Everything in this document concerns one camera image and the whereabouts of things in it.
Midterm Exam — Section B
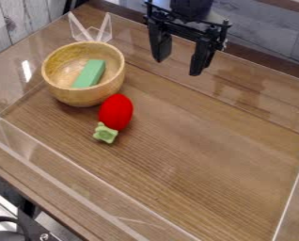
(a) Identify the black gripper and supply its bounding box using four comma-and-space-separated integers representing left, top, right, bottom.
144, 0, 232, 76

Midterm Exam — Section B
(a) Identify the green rectangular stick block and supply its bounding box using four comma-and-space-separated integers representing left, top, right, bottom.
72, 59, 106, 88

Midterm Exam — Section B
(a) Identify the brown wooden bowl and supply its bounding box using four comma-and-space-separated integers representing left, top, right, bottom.
42, 41, 126, 107

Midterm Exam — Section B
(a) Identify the red plush strawberry toy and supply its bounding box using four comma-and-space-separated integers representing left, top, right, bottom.
94, 94, 134, 144

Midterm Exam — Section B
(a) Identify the black clamp under table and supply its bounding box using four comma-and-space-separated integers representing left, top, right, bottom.
18, 200, 60, 241

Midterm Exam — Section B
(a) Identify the black cable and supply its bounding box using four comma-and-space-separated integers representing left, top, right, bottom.
0, 216, 31, 241

